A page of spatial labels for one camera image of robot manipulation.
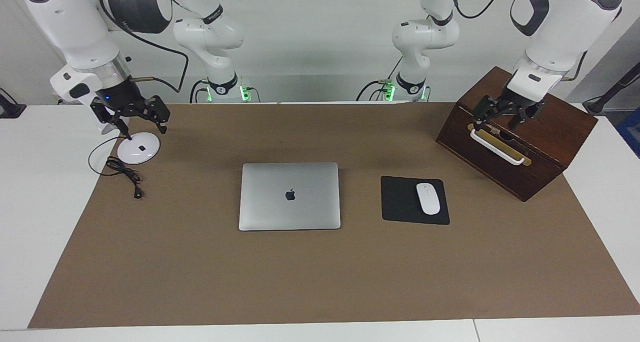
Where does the dark brown wooden box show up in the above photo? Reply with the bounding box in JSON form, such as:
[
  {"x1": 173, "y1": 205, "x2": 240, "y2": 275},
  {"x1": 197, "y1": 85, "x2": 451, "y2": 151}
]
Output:
[{"x1": 435, "y1": 66, "x2": 599, "y2": 203}]

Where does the black base cable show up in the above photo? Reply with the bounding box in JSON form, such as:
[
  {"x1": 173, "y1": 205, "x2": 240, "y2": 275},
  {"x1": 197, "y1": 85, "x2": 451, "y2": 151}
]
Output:
[
  {"x1": 356, "y1": 77, "x2": 385, "y2": 102},
  {"x1": 189, "y1": 79, "x2": 210, "y2": 104}
]

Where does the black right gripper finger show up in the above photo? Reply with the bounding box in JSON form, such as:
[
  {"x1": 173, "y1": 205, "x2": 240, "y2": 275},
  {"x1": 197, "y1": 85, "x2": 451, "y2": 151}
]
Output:
[
  {"x1": 142, "y1": 96, "x2": 171, "y2": 134},
  {"x1": 91, "y1": 98, "x2": 132, "y2": 141}
]

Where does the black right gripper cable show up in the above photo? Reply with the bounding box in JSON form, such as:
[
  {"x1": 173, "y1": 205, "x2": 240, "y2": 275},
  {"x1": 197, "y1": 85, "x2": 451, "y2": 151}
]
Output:
[{"x1": 98, "y1": 0, "x2": 190, "y2": 93}]

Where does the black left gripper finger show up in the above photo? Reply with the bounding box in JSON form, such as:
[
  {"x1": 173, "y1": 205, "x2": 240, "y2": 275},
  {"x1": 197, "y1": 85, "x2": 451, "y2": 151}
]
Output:
[
  {"x1": 507, "y1": 102, "x2": 546, "y2": 130},
  {"x1": 472, "y1": 96, "x2": 501, "y2": 132}
]

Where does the black mouse pad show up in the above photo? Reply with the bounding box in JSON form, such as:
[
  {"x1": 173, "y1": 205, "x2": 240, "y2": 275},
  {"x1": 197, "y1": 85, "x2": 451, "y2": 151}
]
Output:
[{"x1": 380, "y1": 176, "x2": 451, "y2": 226}]

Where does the silver Apple laptop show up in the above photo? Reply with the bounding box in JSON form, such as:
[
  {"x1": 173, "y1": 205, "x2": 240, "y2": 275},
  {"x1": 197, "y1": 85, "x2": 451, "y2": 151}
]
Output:
[{"x1": 238, "y1": 162, "x2": 342, "y2": 231}]

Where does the black lamp power cable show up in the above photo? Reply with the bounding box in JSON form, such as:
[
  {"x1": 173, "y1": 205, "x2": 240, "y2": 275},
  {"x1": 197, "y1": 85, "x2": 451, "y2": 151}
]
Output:
[{"x1": 88, "y1": 135, "x2": 144, "y2": 199}]

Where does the black tripod leg stand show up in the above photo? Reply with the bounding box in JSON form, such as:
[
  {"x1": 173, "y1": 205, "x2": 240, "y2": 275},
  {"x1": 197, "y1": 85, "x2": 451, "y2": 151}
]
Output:
[{"x1": 582, "y1": 60, "x2": 640, "y2": 115}]

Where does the white lamp base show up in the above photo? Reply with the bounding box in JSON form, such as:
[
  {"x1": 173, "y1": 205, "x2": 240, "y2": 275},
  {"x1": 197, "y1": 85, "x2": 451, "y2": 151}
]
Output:
[{"x1": 99, "y1": 118, "x2": 161, "y2": 165}]

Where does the brown table mat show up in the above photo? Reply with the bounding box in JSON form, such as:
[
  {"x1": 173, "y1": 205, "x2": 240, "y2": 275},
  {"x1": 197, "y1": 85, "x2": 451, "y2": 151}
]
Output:
[{"x1": 27, "y1": 101, "x2": 640, "y2": 329}]

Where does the white computer mouse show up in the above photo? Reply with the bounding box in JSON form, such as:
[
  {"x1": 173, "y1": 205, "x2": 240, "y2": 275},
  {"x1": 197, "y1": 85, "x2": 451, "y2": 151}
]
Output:
[{"x1": 416, "y1": 183, "x2": 441, "y2": 216}]

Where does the black clamp stand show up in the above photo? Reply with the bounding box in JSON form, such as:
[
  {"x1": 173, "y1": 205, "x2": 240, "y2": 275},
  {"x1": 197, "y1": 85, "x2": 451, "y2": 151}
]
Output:
[{"x1": 0, "y1": 87, "x2": 27, "y2": 119}]

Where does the blue crate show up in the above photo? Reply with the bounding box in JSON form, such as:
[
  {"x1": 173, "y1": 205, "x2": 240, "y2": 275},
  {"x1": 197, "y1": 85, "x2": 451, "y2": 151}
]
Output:
[{"x1": 615, "y1": 107, "x2": 640, "y2": 159}]

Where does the white box handle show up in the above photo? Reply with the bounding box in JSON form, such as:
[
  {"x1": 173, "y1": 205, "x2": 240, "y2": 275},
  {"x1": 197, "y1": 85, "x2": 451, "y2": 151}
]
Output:
[{"x1": 470, "y1": 128, "x2": 526, "y2": 166}]

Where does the gold box handle plate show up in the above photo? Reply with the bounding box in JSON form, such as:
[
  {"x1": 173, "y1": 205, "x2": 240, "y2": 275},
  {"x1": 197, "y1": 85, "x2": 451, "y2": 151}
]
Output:
[{"x1": 467, "y1": 123, "x2": 532, "y2": 166}]

